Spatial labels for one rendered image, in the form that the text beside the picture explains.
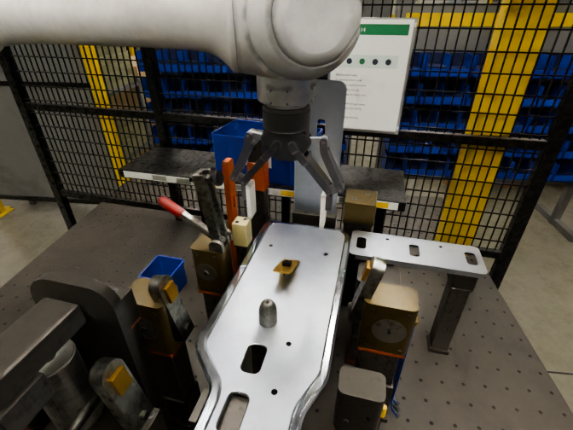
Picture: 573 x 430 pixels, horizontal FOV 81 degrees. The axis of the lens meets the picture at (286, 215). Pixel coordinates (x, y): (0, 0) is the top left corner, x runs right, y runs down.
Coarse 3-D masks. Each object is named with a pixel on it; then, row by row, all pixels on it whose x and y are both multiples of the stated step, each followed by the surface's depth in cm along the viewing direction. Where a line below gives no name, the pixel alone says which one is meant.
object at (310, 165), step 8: (296, 152) 54; (304, 160) 54; (312, 160) 56; (312, 168) 55; (320, 168) 57; (312, 176) 56; (320, 176) 55; (320, 184) 56; (328, 184) 56; (328, 192) 56
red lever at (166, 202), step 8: (160, 200) 67; (168, 200) 68; (168, 208) 68; (176, 208) 68; (176, 216) 68; (184, 216) 68; (192, 216) 69; (192, 224) 69; (200, 224) 69; (208, 232) 69; (224, 240) 70
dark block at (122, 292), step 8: (112, 288) 50; (120, 288) 50; (128, 288) 50; (120, 296) 48; (128, 296) 49; (128, 304) 49; (128, 312) 50; (136, 312) 52; (136, 320) 52; (136, 328) 53; (136, 336) 53; (144, 344) 56; (144, 352) 56; (144, 360) 56; (152, 368) 59; (152, 376) 59; (152, 384) 59; (160, 392) 63; (152, 400) 60; (160, 400) 63; (160, 408) 64; (168, 416) 67; (168, 424) 67
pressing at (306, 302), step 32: (288, 224) 86; (256, 256) 75; (288, 256) 75; (320, 256) 75; (256, 288) 67; (288, 288) 67; (320, 288) 67; (224, 320) 60; (256, 320) 60; (288, 320) 60; (320, 320) 60; (224, 352) 54; (288, 352) 54; (320, 352) 54; (224, 384) 50; (256, 384) 50; (288, 384) 50; (320, 384) 50; (256, 416) 46; (288, 416) 46
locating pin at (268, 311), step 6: (264, 300) 58; (270, 300) 58; (264, 306) 57; (270, 306) 57; (258, 312) 58; (264, 312) 57; (270, 312) 57; (276, 312) 58; (264, 318) 57; (270, 318) 57; (276, 318) 59; (264, 324) 58; (270, 324) 58
